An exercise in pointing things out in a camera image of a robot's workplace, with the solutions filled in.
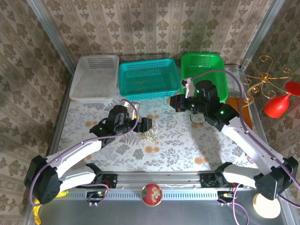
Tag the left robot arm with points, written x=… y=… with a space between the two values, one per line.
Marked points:
x=77 y=154

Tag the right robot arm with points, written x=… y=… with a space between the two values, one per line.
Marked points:
x=248 y=150

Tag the orange brown board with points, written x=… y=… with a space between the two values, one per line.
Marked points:
x=234 y=103

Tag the green plastic basket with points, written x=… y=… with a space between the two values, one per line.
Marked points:
x=201 y=61

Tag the white plastic basket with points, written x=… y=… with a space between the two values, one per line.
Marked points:
x=93 y=77

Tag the floral patterned tablecloth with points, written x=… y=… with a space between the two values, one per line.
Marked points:
x=164 y=145

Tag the teal plastic basket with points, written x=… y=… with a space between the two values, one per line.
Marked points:
x=150 y=75

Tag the red plastic goblet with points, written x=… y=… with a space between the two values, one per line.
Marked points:
x=276 y=106

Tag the black electronics module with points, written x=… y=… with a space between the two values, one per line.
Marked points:
x=93 y=194

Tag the red ball gold pattern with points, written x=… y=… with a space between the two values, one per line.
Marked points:
x=152 y=194

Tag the cream round disc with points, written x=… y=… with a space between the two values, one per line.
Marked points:
x=267 y=207

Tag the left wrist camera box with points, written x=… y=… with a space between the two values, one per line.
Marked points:
x=131 y=106

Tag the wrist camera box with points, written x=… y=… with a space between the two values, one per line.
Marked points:
x=188 y=89
x=131 y=106

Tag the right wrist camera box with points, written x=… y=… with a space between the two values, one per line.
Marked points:
x=188 y=89

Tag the aluminium mounting rail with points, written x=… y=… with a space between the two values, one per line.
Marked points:
x=159 y=180

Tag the aluminium frame post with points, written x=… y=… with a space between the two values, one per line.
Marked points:
x=264 y=28
x=53 y=37

